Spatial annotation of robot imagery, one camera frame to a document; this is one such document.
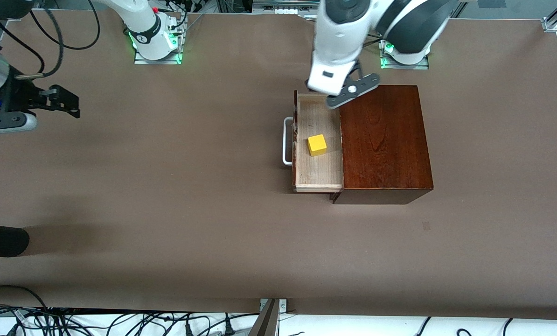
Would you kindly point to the aluminium profile post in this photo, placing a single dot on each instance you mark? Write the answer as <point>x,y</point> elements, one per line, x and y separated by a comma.
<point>267,322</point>

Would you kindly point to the brown table cover sheet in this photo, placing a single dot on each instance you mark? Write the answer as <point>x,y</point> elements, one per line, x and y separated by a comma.
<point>213,233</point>

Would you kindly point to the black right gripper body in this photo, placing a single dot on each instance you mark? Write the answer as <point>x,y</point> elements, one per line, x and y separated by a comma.
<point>15,95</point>

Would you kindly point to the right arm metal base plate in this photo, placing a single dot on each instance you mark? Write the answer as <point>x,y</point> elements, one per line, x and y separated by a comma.
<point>157,61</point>

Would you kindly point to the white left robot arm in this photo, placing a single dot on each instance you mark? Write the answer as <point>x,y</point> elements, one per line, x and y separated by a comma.
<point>339,37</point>

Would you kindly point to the white power strip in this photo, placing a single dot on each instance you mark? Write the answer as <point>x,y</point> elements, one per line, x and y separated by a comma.
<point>285,8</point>

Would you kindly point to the black cylindrical object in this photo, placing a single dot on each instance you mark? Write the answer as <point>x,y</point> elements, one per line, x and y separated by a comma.
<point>1,240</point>

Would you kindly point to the light wood drawer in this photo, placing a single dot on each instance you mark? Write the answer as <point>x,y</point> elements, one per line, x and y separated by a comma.
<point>318,172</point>

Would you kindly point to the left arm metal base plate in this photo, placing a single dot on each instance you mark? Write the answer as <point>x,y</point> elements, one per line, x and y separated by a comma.
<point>404,66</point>

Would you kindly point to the dark brown wooden cabinet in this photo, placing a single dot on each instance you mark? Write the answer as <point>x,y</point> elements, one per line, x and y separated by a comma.
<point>386,140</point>

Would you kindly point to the yellow wooden block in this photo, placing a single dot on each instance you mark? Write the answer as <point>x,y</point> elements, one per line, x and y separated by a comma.
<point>316,144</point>

